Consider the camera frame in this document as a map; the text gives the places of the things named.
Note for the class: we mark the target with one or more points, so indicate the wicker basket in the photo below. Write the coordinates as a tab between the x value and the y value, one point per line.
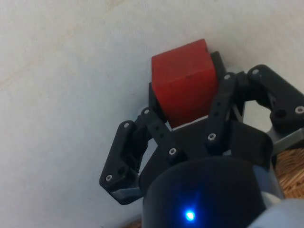
292	171

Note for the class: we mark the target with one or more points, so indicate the red cube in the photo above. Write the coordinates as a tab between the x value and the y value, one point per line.
183	90

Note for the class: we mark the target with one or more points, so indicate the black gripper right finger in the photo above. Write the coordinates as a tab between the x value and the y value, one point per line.
273	90

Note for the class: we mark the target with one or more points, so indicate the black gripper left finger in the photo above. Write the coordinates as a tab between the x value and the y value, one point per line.
118	152

